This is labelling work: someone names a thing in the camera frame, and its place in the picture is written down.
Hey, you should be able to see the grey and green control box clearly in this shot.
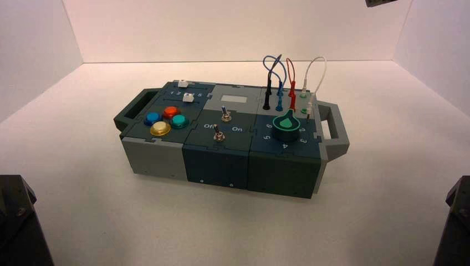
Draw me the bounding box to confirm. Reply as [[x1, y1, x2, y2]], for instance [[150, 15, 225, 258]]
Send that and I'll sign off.
[[119, 80, 328, 200]]

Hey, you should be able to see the teal rotary knob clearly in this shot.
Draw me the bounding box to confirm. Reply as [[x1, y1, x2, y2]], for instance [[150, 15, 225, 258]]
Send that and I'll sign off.
[[272, 108, 301, 143]]

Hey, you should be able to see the teal push button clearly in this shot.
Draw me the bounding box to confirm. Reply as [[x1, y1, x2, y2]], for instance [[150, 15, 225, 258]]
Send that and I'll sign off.
[[170, 114, 190, 130]]

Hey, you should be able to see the red push button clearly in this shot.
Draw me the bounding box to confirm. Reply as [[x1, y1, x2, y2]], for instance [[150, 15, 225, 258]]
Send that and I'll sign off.
[[162, 106, 181, 120]]

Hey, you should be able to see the yellow push button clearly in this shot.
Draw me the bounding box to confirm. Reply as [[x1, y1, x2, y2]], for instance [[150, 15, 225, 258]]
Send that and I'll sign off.
[[150, 121, 172, 137]]

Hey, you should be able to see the blue push button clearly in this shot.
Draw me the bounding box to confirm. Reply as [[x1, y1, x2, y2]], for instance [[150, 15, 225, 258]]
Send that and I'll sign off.
[[144, 111, 162, 127]]

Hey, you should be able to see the black plug jumper cable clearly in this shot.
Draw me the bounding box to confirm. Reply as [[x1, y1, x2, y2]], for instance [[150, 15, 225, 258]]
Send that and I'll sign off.
[[263, 54, 283, 111]]

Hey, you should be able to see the blue plug jumper cable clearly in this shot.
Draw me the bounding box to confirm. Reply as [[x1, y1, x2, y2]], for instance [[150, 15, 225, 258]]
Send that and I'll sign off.
[[263, 55, 288, 112]]

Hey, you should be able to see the red jumper cable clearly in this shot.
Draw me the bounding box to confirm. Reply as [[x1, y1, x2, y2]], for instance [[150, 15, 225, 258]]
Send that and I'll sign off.
[[285, 58, 298, 112]]

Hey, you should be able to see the white jumper cable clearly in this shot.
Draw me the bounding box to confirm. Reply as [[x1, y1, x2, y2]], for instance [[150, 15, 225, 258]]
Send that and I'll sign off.
[[301, 56, 328, 120]]

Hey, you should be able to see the grey box handle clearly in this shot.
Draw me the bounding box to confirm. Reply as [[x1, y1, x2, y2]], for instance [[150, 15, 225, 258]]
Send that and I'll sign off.
[[316, 100, 350, 162]]

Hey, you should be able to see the dark green box handle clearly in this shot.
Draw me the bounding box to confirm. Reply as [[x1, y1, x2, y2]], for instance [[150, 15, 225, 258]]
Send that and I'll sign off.
[[113, 88, 162, 132]]

